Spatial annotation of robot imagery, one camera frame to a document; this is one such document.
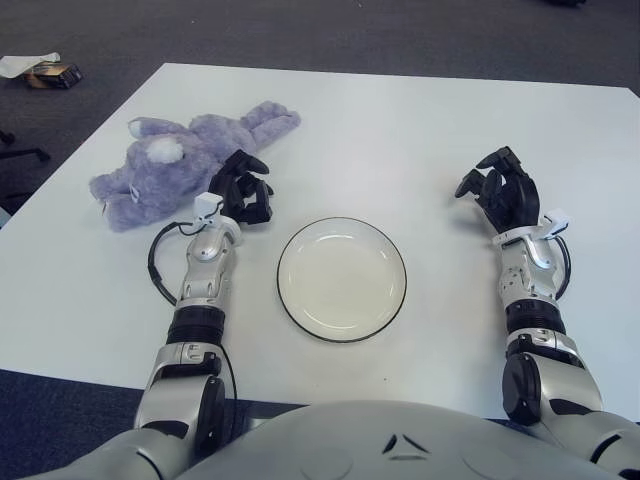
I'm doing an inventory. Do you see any black cardboard box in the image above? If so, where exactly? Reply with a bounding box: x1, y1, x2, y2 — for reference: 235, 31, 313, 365
23, 62, 84, 90

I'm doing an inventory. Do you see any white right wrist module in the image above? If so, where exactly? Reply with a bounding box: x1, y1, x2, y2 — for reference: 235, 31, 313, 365
543, 210, 572, 237

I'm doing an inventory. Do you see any white plate with black rim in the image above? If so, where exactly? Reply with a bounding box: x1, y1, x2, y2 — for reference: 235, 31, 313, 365
276, 216, 409, 344

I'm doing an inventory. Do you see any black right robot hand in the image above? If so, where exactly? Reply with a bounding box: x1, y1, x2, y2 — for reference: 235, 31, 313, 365
453, 145, 542, 234

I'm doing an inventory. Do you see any white crumpled paper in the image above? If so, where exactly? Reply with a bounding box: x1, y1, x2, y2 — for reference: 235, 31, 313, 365
0, 50, 62, 79

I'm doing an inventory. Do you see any silver robot torso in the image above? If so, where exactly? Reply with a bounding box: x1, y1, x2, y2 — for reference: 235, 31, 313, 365
174, 398, 626, 480

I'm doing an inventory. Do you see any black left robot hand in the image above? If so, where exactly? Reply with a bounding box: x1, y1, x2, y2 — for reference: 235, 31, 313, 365
208, 148, 275, 226

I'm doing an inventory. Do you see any purple plush bunny doll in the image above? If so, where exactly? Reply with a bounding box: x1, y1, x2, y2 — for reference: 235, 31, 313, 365
88, 100, 302, 234

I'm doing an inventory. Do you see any black office chair base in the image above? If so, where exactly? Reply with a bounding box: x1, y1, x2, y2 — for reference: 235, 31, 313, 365
0, 128, 51, 162

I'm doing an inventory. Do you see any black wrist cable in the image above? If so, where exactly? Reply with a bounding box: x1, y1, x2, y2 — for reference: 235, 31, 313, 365
147, 221, 239, 401
549, 233, 572, 301

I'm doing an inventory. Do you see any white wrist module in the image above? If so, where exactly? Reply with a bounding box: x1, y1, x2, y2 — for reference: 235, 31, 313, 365
543, 210, 572, 237
193, 192, 224, 222

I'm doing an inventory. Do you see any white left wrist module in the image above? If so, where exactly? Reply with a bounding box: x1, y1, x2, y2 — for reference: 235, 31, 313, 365
193, 192, 224, 222

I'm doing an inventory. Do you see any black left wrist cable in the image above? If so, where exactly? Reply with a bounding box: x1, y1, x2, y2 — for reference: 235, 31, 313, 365
147, 221, 239, 401

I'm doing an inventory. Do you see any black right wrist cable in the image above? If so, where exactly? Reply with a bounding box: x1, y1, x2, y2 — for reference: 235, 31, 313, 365
549, 233, 572, 301

